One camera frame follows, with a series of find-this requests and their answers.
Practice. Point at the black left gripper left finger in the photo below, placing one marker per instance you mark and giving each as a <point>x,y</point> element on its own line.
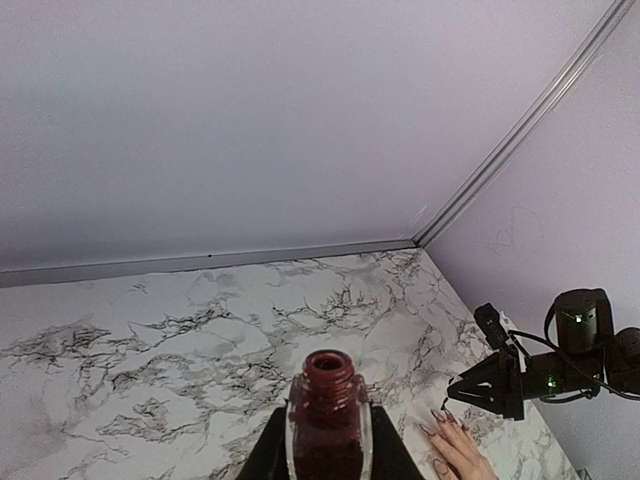
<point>267,459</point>

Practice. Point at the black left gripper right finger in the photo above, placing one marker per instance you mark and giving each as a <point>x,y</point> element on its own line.
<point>391,459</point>

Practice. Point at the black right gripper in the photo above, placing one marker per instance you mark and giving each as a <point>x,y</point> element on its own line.
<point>474,387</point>

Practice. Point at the dark red nail polish bottle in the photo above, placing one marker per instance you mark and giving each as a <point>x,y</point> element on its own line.
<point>328,423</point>

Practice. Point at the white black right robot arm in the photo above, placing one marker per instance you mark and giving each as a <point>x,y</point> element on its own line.
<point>578,356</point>

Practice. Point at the person's hand with painted nails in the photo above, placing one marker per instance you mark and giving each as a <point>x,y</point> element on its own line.
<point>459,455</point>

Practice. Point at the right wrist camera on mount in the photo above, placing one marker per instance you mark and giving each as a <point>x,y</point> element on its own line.
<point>496,327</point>

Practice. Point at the aluminium corner post right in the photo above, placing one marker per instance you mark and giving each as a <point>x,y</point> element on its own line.
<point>503,154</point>

